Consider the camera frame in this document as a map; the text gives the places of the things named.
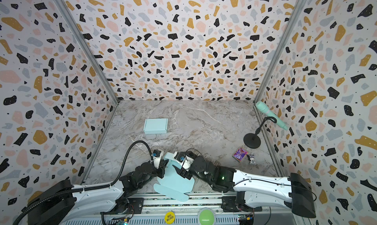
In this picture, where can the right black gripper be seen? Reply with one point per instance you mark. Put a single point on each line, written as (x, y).
(185, 169)

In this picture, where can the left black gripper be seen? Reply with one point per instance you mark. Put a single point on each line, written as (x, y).
(160, 169)

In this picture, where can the mint paper box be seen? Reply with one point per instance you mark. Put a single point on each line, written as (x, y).
(155, 126)

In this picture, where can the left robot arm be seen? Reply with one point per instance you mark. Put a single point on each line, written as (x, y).
(65, 201)

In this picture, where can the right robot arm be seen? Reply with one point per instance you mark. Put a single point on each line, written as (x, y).
(292, 192)

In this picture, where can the colourful small card box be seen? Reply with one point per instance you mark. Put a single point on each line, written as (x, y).
(240, 154)

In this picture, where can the small black white figurine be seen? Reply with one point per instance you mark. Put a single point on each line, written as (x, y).
(251, 160)

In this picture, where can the green round button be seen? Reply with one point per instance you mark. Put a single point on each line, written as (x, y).
(206, 217)

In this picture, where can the yellow round sticker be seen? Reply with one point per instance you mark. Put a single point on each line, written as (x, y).
(170, 218)

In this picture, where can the mint green microphone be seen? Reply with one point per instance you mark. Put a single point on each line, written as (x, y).
(262, 107)

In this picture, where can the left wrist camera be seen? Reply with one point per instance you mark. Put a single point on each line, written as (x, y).
(157, 156)

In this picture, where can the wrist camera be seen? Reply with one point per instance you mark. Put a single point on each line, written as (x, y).
(185, 159)
(157, 156)

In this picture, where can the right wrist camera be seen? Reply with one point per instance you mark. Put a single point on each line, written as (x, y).
(185, 159)

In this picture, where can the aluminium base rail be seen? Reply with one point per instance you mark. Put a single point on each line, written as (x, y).
(151, 209)

